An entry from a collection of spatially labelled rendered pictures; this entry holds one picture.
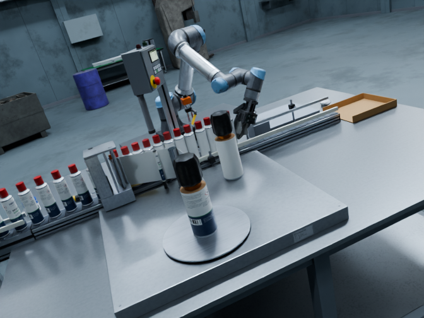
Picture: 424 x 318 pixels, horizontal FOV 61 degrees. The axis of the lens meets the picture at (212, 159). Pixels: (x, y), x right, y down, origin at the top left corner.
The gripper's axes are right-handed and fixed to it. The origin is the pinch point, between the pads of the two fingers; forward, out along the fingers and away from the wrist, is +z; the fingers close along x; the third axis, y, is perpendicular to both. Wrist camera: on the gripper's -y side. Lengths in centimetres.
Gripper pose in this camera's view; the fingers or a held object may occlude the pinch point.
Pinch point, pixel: (238, 136)
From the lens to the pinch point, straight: 187.1
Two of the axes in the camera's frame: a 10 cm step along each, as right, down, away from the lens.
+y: 3.5, 3.0, -8.9
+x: 9.0, 1.5, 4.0
